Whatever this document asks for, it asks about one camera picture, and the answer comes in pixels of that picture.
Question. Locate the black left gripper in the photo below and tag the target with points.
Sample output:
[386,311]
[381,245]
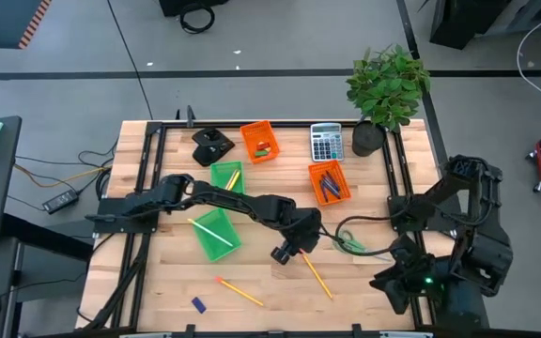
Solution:
[305,227]

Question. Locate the blue crayon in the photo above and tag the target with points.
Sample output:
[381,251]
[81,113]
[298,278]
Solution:
[335,192]

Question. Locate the green potted plant black pot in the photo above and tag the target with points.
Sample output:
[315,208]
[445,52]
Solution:
[388,87]

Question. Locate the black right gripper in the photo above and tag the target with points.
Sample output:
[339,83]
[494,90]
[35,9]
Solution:
[413,274]

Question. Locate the purple crayon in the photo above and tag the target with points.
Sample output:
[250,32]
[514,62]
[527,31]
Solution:
[323,190]
[332,187]
[330,178]

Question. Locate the green plastic basket bin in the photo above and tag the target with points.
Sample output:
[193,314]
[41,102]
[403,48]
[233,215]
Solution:
[219,173]
[223,251]

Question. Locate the black power adapter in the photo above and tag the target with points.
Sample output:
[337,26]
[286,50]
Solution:
[60,202]

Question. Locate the yellow pencil orange end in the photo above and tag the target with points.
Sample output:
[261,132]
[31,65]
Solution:
[240,291]

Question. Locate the grey desk calculator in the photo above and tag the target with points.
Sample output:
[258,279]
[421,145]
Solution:
[327,145]

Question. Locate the blue eraser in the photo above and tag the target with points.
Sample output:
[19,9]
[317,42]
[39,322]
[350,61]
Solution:
[198,305]

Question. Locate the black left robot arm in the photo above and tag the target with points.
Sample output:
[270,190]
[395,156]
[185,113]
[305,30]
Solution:
[233,202]

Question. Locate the green eraser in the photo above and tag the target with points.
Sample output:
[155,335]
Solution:
[261,153]

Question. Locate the orange black striped mat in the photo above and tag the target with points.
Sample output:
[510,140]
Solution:
[3,23]

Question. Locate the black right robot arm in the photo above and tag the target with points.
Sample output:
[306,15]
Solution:
[482,253]

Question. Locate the silver frame bracket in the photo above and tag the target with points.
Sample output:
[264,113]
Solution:
[406,335]
[146,335]

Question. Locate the orange plastic basket bin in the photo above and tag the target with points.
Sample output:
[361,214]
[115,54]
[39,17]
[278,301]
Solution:
[317,197]
[249,136]

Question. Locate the black floor cabinet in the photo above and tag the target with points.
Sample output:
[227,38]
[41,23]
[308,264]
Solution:
[463,21]

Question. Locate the black equipment case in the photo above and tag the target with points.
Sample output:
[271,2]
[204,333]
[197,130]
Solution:
[176,5]

